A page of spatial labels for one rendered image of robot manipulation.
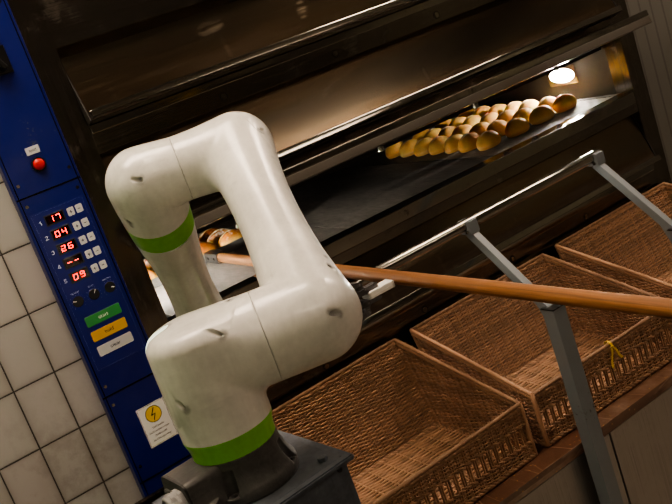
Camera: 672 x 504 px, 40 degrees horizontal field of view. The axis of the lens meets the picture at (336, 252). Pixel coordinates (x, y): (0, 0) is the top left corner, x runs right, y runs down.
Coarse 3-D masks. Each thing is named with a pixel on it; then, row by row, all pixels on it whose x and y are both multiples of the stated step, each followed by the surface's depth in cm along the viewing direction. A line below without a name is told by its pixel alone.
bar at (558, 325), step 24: (576, 168) 251; (600, 168) 255; (528, 192) 243; (624, 192) 252; (480, 216) 235; (432, 240) 227; (480, 240) 232; (384, 264) 221; (504, 264) 228; (552, 312) 218; (552, 336) 222; (576, 360) 222; (576, 384) 223; (576, 408) 226; (600, 432) 228; (600, 456) 228; (600, 480) 230
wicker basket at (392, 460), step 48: (336, 384) 254; (384, 384) 260; (432, 384) 258; (480, 384) 238; (288, 432) 245; (336, 432) 251; (384, 432) 258; (432, 432) 261; (480, 432) 222; (528, 432) 230; (384, 480) 244; (432, 480) 215; (480, 480) 222
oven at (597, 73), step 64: (448, 0) 273; (256, 64) 242; (320, 64) 252; (512, 64) 287; (576, 64) 331; (640, 64) 317; (64, 128) 217; (128, 128) 225; (640, 128) 320; (128, 256) 226; (512, 256) 290; (640, 256) 320; (384, 320) 266
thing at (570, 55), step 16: (624, 32) 291; (576, 48) 281; (592, 48) 284; (544, 64) 275; (560, 64) 292; (512, 80) 268; (480, 96) 262; (432, 112) 254; (448, 112) 257; (400, 128) 249; (416, 128) 251; (368, 144) 244; (384, 144) 261; (336, 160) 239; (288, 176) 232; (304, 176) 234; (224, 208) 223; (208, 224) 236
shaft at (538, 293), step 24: (240, 264) 265; (336, 264) 221; (432, 288) 189; (456, 288) 181; (480, 288) 175; (504, 288) 169; (528, 288) 164; (552, 288) 160; (624, 312) 147; (648, 312) 142
